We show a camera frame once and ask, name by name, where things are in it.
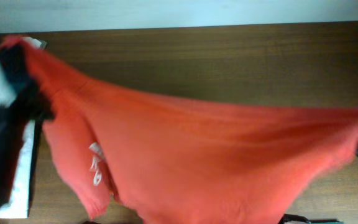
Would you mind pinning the red printed t-shirt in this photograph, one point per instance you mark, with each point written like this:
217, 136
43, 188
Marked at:
178, 160

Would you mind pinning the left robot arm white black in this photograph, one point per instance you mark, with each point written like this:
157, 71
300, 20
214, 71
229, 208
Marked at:
28, 105

